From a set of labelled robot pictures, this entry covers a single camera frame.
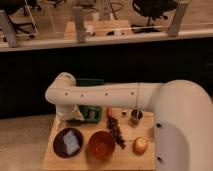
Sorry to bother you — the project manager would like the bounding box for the grey-blue sponge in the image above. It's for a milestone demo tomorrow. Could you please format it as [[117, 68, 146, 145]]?
[[63, 130, 80, 155]]

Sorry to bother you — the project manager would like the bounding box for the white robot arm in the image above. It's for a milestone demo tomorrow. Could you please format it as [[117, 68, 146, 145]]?
[[45, 72, 213, 171]]

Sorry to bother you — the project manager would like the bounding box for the red bowl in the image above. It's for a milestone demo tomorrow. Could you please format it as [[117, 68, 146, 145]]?
[[88, 131, 115, 160]]

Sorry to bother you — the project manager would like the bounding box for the orange carrot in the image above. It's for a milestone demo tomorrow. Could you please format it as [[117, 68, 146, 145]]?
[[107, 107, 113, 117]]

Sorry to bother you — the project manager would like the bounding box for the small block in tray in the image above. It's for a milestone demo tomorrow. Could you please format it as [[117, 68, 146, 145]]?
[[86, 109, 95, 119]]

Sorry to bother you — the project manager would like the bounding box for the green plastic tray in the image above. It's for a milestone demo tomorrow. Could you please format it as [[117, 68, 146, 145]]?
[[76, 78, 104, 124]]

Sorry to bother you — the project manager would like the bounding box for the metal cup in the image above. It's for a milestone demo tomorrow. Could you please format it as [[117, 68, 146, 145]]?
[[131, 109, 143, 125]]

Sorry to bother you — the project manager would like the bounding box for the bunch of dark grapes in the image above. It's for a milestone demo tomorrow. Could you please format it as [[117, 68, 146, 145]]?
[[107, 116, 126, 149]]

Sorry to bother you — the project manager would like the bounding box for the yellow-red apple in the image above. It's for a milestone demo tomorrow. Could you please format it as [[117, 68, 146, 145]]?
[[133, 137, 148, 154]]

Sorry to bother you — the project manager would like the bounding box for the grey post middle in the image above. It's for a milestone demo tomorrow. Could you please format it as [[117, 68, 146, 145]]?
[[73, 6, 86, 43]]

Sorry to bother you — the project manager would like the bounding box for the grey post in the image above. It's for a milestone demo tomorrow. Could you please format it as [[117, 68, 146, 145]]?
[[167, 0, 189, 37], [73, 6, 86, 43], [0, 10, 19, 48]]

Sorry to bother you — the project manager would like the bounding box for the grey post right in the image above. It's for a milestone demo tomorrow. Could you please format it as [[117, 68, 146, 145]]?
[[167, 0, 189, 37]]

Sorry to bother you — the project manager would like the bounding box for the grey post left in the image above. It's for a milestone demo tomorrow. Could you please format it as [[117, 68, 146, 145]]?
[[0, 10, 19, 48]]

